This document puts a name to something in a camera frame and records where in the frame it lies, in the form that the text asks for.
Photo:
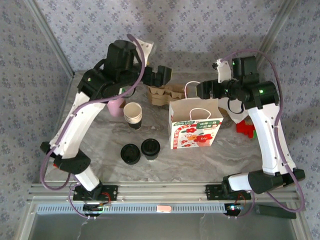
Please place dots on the aluminium frame post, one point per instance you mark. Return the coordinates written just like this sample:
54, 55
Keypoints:
270, 37
52, 37

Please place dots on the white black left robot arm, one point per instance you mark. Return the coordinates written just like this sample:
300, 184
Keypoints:
75, 125

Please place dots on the black plastic cup lid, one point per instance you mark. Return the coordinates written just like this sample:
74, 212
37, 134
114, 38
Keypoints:
150, 147

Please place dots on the red toy brick assembly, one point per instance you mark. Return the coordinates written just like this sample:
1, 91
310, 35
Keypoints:
243, 128

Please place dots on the black controller board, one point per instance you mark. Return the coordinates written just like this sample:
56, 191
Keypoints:
233, 208
96, 210

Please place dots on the grey metal tray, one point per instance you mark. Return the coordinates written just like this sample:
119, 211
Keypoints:
162, 227

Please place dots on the pink straw holder cup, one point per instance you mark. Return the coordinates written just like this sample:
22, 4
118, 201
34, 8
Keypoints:
115, 108

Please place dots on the black white paper cups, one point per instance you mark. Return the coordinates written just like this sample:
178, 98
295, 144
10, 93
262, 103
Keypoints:
132, 111

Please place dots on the green toy brick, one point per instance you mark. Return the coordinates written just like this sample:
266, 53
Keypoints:
255, 135

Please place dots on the black flat bar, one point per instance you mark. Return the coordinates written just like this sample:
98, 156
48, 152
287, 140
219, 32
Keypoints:
265, 211

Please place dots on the brown pulp cup carrier stack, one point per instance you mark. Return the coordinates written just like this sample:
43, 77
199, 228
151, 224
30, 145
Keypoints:
162, 96

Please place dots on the pink white tag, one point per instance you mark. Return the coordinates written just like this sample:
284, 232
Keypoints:
163, 209

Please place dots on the white flower print paper bag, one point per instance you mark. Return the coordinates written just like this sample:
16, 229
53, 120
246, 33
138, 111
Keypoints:
195, 135

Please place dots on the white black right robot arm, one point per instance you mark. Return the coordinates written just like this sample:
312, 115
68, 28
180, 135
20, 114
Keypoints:
270, 140

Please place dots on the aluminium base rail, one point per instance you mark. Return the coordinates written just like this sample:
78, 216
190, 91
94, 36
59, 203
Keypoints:
162, 191

